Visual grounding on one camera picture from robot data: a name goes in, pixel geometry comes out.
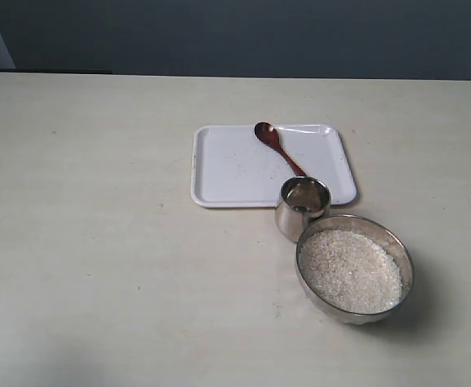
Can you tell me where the steel bowl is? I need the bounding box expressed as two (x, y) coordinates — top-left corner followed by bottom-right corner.
(294, 214), (415, 325)

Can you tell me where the white rectangular plastic tray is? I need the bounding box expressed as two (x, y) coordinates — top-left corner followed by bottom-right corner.
(190, 124), (358, 208)

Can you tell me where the small steel cup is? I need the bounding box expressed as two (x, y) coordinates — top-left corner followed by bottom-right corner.
(274, 177), (331, 243)

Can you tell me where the brown wooden spoon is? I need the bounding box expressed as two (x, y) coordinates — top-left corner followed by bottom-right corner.
(254, 122), (306, 177)

